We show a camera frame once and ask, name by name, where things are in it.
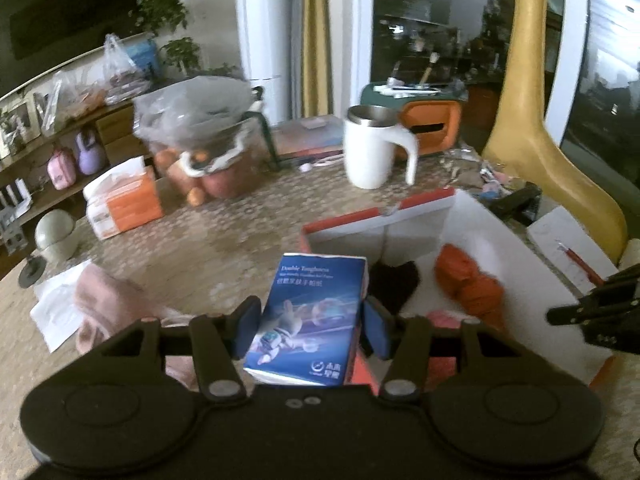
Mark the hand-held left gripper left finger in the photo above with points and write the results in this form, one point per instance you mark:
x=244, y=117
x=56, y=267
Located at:
x=248, y=317

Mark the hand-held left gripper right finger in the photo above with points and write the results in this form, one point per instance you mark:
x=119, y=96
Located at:
x=377, y=330

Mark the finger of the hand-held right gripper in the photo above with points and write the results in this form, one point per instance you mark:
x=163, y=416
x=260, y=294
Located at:
x=575, y=312
x=622, y=282

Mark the black cloth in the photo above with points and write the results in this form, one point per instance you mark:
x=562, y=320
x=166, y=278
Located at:
x=395, y=282

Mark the blue tissue pack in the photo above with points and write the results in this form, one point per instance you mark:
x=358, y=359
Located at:
x=310, y=310

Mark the pink plush toy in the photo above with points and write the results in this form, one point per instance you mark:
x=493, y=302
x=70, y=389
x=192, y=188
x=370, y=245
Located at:
x=447, y=360

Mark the red cardboard box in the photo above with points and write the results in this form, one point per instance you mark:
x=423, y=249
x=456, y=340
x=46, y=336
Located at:
x=505, y=270

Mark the red-orange cloth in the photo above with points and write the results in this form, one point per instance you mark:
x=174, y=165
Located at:
x=465, y=280

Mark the red pen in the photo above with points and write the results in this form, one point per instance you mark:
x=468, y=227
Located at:
x=580, y=262

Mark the white notepad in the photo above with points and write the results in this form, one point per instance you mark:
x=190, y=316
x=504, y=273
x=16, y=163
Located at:
x=555, y=230

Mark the black tool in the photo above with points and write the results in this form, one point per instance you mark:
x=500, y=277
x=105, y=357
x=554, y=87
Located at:
x=517, y=202

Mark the pink cloth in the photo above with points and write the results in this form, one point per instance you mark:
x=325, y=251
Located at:
x=110, y=300

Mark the orange tissue box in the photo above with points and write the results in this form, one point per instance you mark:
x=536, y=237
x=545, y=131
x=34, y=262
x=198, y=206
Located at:
x=130, y=205

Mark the yellow giraffe figure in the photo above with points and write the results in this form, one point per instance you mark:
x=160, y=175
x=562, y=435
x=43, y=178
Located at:
x=530, y=135

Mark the white mug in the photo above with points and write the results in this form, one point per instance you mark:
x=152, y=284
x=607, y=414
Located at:
x=370, y=155

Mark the stack of books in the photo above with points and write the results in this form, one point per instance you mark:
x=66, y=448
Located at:
x=310, y=135

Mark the plastic bag of fruit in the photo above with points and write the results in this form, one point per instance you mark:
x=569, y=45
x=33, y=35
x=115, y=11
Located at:
x=200, y=125

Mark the white paper sheet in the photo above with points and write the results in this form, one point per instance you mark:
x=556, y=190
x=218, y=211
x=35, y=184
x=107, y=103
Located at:
x=50, y=310

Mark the grey-green round container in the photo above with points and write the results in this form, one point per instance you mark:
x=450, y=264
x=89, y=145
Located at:
x=56, y=235

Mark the orange and green holder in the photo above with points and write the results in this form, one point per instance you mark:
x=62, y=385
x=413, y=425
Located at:
x=440, y=120

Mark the purple kettlebell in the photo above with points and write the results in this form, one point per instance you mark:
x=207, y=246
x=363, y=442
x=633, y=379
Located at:
x=91, y=155

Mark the small pink bag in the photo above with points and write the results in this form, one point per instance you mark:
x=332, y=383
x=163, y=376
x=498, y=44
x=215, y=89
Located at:
x=61, y=170

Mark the white router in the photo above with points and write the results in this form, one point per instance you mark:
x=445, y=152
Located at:
x=14, y=195

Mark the clear bag of oranges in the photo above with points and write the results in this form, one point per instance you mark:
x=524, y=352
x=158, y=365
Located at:
x=75, y=102

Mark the clear bag of dark goods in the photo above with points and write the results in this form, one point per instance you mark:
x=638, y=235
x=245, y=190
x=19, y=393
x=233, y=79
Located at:
x=120, y=70

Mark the blue packet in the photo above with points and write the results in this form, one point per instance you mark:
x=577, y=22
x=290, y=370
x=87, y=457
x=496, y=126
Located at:
x=145, y=57

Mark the white standing air conditioner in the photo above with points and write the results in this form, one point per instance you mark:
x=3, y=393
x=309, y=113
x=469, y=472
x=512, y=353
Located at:
x=265, y=35

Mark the yellow curtain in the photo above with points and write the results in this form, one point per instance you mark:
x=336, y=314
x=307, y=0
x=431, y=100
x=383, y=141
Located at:
x=315, y=40

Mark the tall green plant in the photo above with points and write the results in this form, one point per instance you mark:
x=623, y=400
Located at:
x=170, y=20

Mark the black television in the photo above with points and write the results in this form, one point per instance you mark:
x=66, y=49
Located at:
x=60, y=15

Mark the large photo frame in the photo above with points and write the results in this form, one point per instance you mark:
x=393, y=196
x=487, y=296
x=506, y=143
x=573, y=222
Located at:
x=17, y=127

